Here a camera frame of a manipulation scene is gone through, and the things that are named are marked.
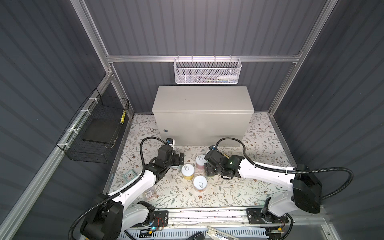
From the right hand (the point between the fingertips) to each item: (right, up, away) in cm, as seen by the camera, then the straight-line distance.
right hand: (211, 168), depth 83 cm
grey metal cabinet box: (-6, +30, +16) cm, 35 cm away
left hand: (-20, +7, +4) cm, 21 cm away
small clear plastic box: (-33, -13, -4) cm, 35 cm away
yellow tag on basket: (-49, +28, 0) cm, 57 cm away
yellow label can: (-13, -3, +2) cm, 13 cm away
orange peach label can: (-6, -7, -3) cm, 10 cm away
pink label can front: (-6, +3, +2) cm, 7 cm away
